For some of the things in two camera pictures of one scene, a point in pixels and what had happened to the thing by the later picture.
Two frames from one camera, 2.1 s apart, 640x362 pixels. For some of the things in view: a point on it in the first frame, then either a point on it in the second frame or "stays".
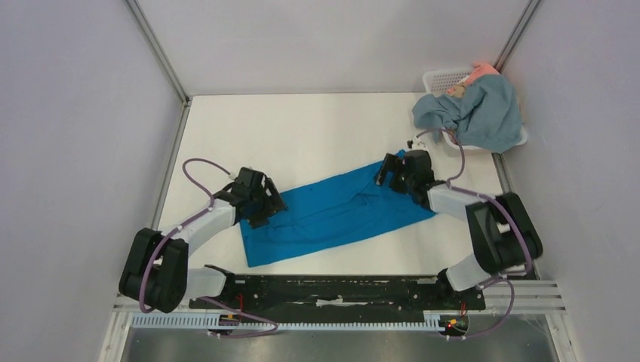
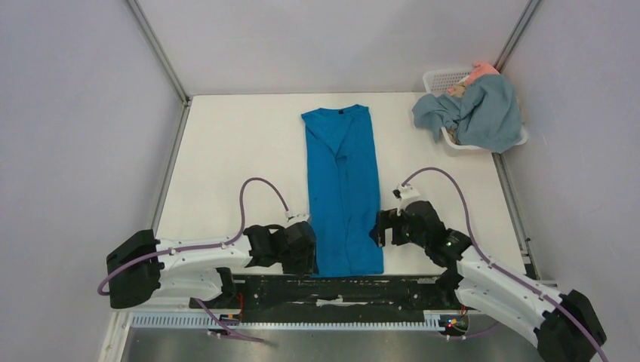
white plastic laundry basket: (439, 81) stays
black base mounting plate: (328, 296) stays
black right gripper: (395, 172) -> (389, 228)
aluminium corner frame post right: (517, 34) stays
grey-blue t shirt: (486, 115) stays
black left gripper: (274, 204) -> (307, 265)
